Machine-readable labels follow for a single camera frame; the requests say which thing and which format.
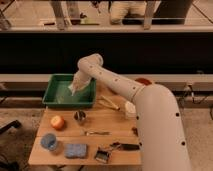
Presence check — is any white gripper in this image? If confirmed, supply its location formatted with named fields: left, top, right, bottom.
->
left=68, top=71, right=90, bottom=95

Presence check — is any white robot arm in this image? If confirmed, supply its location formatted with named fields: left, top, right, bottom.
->
left=71, top=53, right=192, bottom=171

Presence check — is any green plastic tray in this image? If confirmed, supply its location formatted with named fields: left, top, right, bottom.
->
left=43, top=74, right=96, bottom=108

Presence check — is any small metal cup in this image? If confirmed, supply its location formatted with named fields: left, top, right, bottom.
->
left=74, top=110, right=86, bottom=125

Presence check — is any orange fruit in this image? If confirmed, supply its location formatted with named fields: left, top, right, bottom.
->
left=50, top=115, right=65, bottom=130

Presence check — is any white cup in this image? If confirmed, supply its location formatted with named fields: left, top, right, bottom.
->
left=125, top=101, right=136, bottom=118

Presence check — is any wooden table board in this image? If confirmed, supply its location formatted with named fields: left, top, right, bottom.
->
left=29, top=83, right=138, bottom=166

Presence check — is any red bowl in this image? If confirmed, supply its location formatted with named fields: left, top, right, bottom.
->
left=135, top=78, right=152, bottom=85

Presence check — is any blue sponge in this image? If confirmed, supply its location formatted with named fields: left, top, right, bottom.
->
left=64, top=144, right=87, bottom=159

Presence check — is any person in beige pants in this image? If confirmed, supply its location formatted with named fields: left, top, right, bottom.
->
left=109, top=1, right=146, bottom=25

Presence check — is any black handled brush tool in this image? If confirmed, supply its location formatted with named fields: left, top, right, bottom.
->
left=94, top=142, right=140, bottom=164

